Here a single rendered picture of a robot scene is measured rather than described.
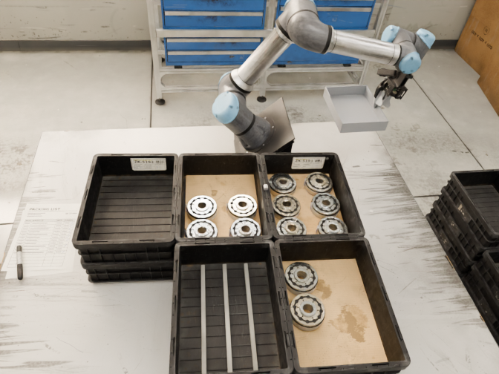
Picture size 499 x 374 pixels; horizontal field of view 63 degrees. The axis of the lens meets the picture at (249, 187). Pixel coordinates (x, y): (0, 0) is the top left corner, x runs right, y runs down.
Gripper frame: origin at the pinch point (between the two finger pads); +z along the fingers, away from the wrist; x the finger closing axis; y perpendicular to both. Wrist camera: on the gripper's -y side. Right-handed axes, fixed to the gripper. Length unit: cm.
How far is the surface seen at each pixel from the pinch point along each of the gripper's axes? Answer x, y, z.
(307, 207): -40, 44, 22
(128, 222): -100, 42, 40
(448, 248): 61, 38, 50
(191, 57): -48, -146, 72
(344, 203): -30, 49, 14
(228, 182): -65, 28, 29
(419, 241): 7, 57, 22
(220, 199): -69, 36, 31
